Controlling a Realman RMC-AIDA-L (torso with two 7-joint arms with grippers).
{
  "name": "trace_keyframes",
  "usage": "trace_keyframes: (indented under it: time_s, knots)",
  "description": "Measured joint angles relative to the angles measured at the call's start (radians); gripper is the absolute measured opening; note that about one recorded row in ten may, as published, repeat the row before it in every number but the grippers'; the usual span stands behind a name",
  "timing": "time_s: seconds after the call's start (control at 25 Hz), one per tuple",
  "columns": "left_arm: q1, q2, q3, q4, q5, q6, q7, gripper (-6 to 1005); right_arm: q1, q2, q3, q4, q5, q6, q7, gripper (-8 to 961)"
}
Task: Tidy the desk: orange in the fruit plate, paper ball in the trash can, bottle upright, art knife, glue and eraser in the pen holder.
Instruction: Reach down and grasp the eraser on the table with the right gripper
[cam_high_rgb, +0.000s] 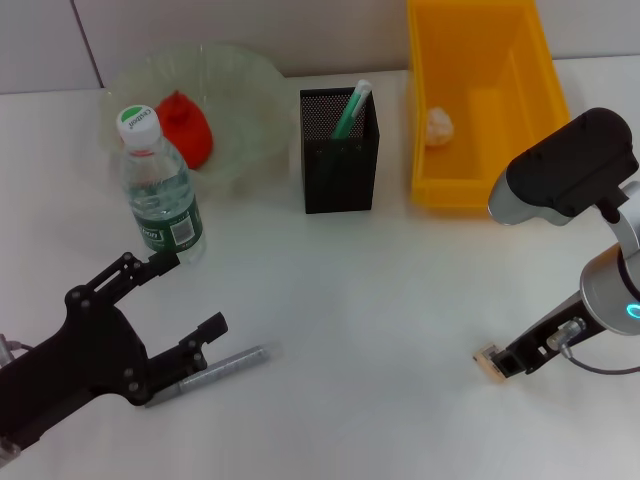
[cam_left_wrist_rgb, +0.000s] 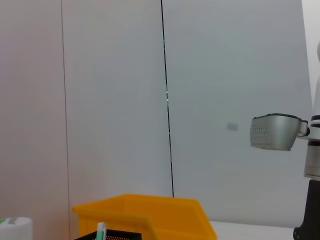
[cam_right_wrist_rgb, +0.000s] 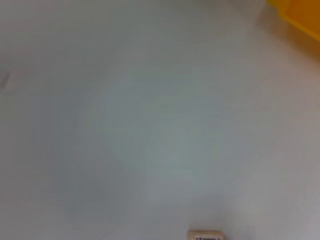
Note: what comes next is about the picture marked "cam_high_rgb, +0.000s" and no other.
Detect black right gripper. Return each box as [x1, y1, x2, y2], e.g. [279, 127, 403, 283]
[487, 294, 604, 380]

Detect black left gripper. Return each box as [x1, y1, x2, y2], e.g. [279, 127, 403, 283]
[0, 251, 230, 444]

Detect small beige cork cylinder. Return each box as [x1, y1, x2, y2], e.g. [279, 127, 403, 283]
[472, 344, 504, 385]

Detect grey marker pen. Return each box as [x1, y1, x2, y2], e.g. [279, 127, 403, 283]
[144, 342, 274, 409]

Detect clear green-label water bottle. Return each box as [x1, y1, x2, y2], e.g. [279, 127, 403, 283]
[116, 104, 207, 266]

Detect red funnel-shaped object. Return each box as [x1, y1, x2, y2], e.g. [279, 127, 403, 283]
[154, 89, 215, 171]

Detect white paper ball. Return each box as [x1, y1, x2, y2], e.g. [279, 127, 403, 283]
[424, 107, 456, 147]

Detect green utility knife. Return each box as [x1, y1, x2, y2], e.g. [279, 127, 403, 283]
[329, 79, 374, 141]

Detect black mesh pen holder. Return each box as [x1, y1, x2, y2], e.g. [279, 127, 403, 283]
[298, 85, 382, 215]

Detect green glass fruit plate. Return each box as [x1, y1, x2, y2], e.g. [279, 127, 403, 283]
[97, 42, 291, 194]

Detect right gripper silver plug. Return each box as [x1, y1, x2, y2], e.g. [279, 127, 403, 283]
[546, 319, 586, 351]

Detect gripper silver plug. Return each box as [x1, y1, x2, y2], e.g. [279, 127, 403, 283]
[546, 319, 586, 351]
[0, 333, 31, 360]

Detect left gripper silver plug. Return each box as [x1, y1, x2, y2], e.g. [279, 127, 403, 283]
[0, 333, 31, 360]

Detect yellow plastic bin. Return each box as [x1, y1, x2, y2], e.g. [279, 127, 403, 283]
[405, 0, 571, 211]

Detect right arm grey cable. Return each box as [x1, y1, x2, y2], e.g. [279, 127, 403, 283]
[559, 347, 640, 377]

